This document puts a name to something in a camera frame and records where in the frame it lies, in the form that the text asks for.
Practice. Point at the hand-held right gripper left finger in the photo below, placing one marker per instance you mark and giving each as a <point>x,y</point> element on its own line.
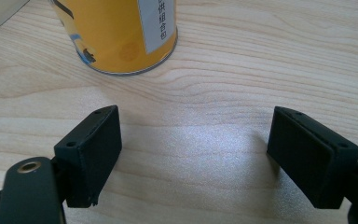
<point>88,155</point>

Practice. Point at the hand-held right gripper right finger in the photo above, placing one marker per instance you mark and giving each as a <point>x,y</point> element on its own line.
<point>310,155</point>

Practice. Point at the yellow can with white label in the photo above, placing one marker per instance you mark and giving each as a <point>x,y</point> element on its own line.
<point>118,34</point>

